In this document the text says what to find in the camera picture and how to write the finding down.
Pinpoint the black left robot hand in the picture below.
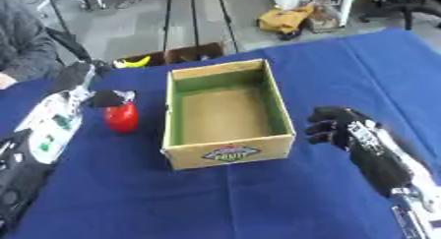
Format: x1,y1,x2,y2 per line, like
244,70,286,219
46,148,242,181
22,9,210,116
48,61,138,108

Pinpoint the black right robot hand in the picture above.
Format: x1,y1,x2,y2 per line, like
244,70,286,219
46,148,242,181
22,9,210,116
303,105,417,199

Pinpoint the brown cardboard box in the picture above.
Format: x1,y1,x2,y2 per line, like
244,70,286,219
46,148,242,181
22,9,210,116
113,41,227,69

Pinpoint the small cardboard box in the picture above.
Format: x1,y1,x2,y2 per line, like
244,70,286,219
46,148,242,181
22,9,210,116
304,0,347,34

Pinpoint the tan cardboard box green inside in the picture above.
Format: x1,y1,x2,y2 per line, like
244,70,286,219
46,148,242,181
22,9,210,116
159,58,298,171

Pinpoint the person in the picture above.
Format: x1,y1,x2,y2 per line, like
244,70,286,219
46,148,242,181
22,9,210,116
0,0,66,84

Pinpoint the yellow toy banana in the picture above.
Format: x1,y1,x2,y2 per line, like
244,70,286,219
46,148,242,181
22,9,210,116
111,55,154,70

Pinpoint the black tripod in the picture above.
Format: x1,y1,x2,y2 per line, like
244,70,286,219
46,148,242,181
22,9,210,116
159,0,241,54

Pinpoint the black office chair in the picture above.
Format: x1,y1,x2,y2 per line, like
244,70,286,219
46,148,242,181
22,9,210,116
356,0,441,31

